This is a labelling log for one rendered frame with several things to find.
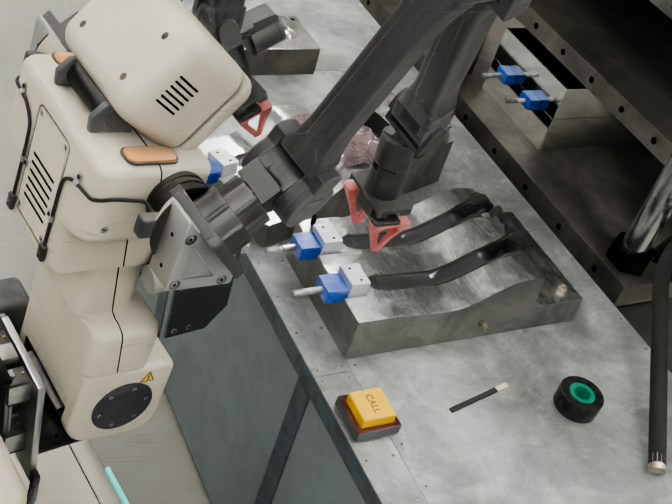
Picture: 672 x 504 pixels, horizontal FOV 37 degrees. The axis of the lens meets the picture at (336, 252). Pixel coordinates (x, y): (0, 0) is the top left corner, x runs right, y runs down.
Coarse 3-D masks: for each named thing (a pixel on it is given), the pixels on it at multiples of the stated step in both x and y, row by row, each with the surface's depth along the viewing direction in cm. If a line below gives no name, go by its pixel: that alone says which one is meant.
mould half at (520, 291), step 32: (448, 192) 195; (352, 224) 187; (416, 224) 191; (480, 224) 189; (512, 224) 205; (288, 256) 188; (320, 256) 177; (352, 256) 179; (384, 256) 182; (416, 256) 185; (448, 256) 185; (512, 256) 184; (544, 256) 200; (416, 288) 178; (448, 288) 180; (480, 288) 179; (512, 288) 180; (544, 288) 192; (352, 320) 169; (384, 320) 170; (416, 320) 174; (448, 320) 178; (480, 320) 182; (512, 320) 187; (544, 320) 192; (352, 352) 172; (384, 352) 176
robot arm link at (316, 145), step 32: (416, 0) 111; (448, 0) 108; (480, 0) 110; (384, 32) 114; (416, 32) 112; (352, 64) 118; (384, 64) 116; (352, 96) 119; (384, 96) 121; (288, 128) 128; (320, 128) 123; (352, 128) 123; (320, 160) 125; (288, 192) 128; (320, 192) 128; (288, 224) 131
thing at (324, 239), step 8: (320, 224) 179; (328, 224) 180; (304, 232) 179; (312, 232) 179; (320, 232) 178; (328, 232) 178; (336, 232) 179; (296, 240) 177; (304, 240) 177; (312, 240) 178; (320, 240) 177; (328, 240) 177; (336, 240) 177; (272, 248) 175; (280, 248) 175; (288, 248) 176; (296, 248) 177; (304, 248) 175; (312, 248) 176; (320, 248) 177; (328, 248) 177; (336, 248) 178; (296, 256) 177; (304, 256) 177; (312, 256) 178
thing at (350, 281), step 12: (324, 276) 171; (336, 276) 172; (348, 276) 171; (360, 276) 172; (312, 288) 169; (324, 288) 170; (336, 288) 170; (348, 288) 170; (360, 288) 171; (324, 300) 170; (336, 300) 171
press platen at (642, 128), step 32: (544, 0) 249; (576, 0) 254; (608, 0) 260; (640, 0) 266; (544, 32) 240; (576, 32) 240; (608, 32) 244; (640, 32) 250; (576, 64) 232; (608, 64) 231; (640, 64) 235; (608, 96) 224; (640, 96) 223; (640, 128) 217
